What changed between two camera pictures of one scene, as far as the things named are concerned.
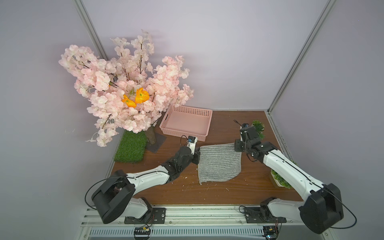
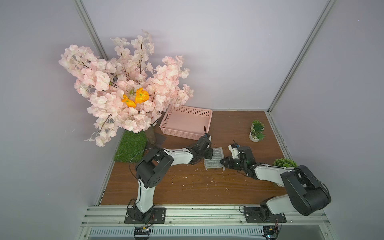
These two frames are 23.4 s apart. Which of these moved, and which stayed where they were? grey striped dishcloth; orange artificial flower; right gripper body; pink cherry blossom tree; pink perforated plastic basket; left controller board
Moved: grey striped dishcloth; right gripper body
Stayed: pink cherry blossom tree; left controller board; orange artificial flower; pink perforated plastic basket
